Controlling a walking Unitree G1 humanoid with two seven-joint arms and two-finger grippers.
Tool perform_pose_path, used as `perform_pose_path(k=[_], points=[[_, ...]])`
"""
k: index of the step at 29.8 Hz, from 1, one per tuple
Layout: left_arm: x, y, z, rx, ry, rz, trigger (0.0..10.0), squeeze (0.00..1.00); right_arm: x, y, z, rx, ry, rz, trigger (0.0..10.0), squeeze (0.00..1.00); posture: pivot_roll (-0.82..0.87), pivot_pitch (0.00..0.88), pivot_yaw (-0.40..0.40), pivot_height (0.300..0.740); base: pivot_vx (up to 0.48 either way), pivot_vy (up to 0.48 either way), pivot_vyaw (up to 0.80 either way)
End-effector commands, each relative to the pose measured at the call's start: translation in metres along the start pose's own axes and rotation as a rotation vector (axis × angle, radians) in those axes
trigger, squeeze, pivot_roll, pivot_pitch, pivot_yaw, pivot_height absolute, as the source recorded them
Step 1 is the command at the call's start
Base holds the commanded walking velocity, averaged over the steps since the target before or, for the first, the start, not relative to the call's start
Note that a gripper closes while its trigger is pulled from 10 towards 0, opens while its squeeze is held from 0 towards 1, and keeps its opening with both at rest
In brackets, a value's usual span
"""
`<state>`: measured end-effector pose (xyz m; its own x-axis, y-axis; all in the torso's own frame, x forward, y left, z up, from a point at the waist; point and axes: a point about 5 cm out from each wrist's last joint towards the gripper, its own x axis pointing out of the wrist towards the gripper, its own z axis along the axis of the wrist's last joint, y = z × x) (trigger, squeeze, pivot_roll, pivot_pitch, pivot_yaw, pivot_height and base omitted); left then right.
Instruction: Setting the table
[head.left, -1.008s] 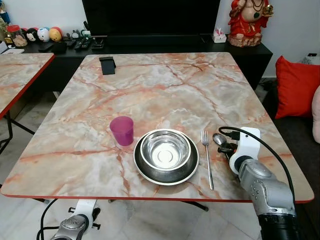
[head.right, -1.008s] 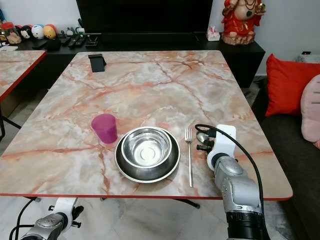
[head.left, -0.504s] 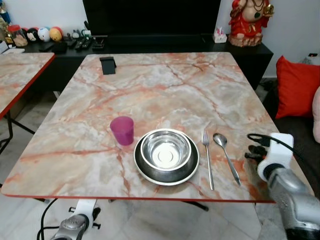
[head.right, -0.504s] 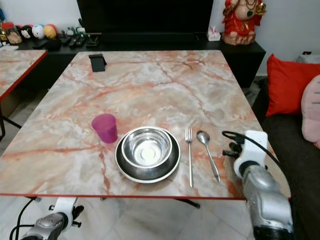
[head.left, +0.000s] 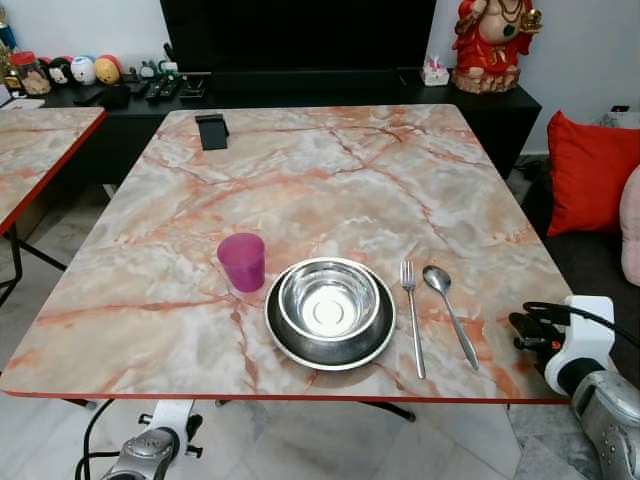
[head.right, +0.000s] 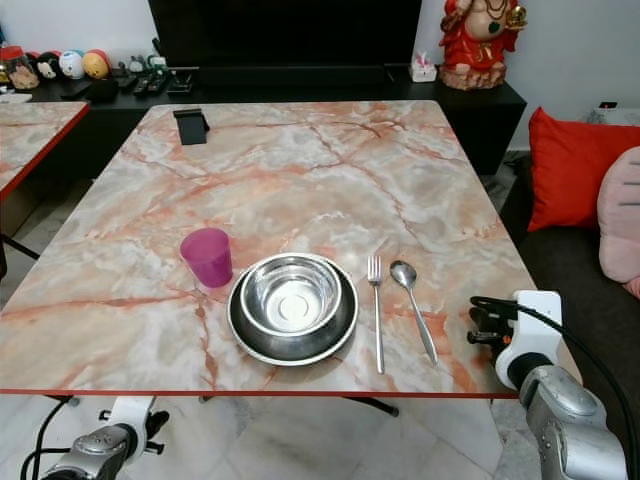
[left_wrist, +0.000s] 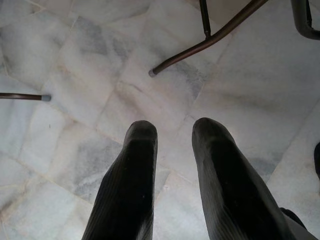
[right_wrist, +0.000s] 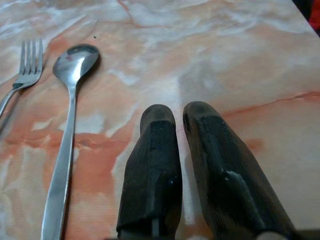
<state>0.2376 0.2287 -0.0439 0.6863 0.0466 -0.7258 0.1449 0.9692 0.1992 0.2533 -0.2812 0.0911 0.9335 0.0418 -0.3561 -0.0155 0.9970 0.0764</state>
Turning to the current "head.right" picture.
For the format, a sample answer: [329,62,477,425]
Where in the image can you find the red cushion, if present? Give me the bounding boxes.
[528,107,640,234]

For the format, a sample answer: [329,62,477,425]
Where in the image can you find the red laughing buddha statue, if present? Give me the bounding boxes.
[438,0,529,92]

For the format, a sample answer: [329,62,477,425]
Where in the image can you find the dark sofa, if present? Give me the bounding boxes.
[500,172,640,443]

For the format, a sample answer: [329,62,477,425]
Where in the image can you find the steel bowl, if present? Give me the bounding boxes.
[240,254,345,337]

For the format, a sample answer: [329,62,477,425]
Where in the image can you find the steel spoon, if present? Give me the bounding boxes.
[390,260,440,366]

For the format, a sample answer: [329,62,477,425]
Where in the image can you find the orange round toy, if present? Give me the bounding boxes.
[82,49,112,82]

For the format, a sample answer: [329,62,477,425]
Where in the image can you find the pink cushion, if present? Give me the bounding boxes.
[597,147,640,300]

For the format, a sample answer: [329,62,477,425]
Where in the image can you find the white round toy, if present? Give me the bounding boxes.
[58,50,85,81]

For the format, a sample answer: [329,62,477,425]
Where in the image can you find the black remote control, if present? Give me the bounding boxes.
[120,72,171,97]

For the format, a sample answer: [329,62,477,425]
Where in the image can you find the black metal table leg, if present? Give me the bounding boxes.
[345,395,400,418]
[0,232,43,264]

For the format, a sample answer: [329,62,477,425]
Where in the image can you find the black television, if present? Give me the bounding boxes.
[148,0,424,70]

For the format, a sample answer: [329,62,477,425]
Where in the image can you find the green white small figurine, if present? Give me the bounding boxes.
[138,53,167,77]

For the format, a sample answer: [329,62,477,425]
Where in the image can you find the jar with red lid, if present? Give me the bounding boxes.
[2,45,42,92]

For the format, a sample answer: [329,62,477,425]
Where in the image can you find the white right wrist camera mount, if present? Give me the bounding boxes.
[495,290,564,387]

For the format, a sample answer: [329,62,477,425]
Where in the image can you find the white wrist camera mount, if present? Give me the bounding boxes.
[108,396,157,442]
[495,290,564,387]

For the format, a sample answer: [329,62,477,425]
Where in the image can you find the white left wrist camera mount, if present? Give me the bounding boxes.
[108,396,157,442]

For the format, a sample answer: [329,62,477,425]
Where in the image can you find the steel plate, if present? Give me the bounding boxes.
[227,252,360,368]

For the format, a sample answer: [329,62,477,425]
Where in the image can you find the purple plastic cup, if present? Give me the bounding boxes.
[180,227,235,291]

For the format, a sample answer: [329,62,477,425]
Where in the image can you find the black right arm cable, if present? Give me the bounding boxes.
[470,296,640,473]

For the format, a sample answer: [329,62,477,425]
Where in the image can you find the steel fork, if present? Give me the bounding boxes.
[367,255,386,376]

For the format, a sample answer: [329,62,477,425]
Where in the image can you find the small black box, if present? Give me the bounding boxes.
[168,68,200,95]

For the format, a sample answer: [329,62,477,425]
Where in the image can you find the black phone holder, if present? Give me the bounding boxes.
[173,108,212,148]

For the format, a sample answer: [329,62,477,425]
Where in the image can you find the white rabbit tissue box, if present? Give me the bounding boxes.
[410,50,439,84]

